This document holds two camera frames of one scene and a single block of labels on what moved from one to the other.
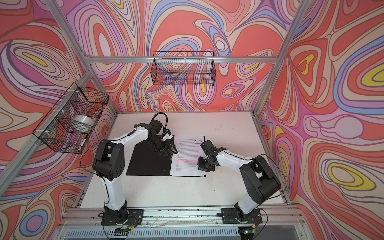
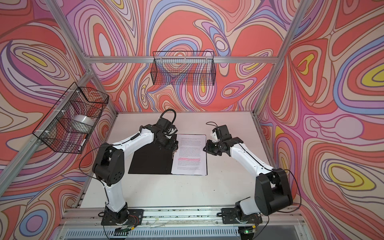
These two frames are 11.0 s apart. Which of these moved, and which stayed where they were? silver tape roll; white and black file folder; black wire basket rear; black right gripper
Moved: black right gripper
Stayed: white and black file folder; black wire basket rear; silver tape roll
